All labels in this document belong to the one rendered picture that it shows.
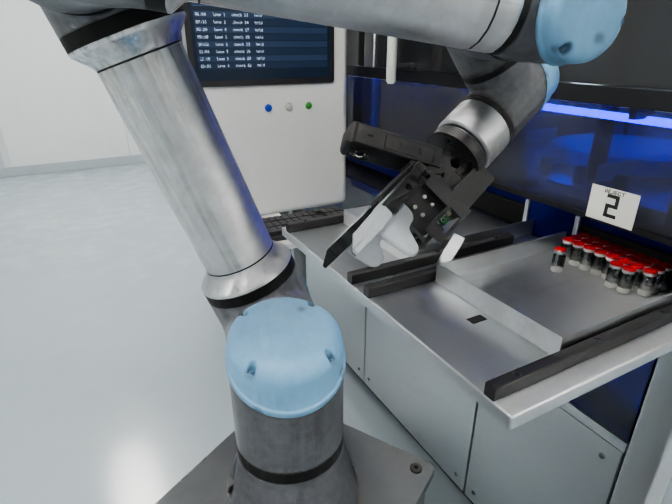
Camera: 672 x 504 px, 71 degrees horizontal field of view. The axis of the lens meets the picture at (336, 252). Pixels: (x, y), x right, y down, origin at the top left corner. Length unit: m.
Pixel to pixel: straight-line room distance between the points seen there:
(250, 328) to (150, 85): 0.25
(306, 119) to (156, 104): 0.95
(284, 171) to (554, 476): 1.03
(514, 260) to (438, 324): 0.30
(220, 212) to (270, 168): 0.89
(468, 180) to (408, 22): 0.21
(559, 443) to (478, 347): 0.51
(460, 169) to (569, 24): 0.19
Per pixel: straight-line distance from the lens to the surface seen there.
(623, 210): 0.93
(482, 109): 0.57
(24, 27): 5.83
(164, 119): 0.49
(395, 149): 0.53
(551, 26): 0.44
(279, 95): 1.38
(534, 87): 0.61
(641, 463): 1.08
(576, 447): 1.16
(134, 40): 0.48
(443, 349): 0.70
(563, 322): 0.81
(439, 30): 0.42
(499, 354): 0.71
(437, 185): 0.52
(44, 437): 2.07
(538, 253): 1.05
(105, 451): 1.92
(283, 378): 0.44
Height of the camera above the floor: 1.28
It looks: 24 degrees down
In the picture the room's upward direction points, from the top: straight up
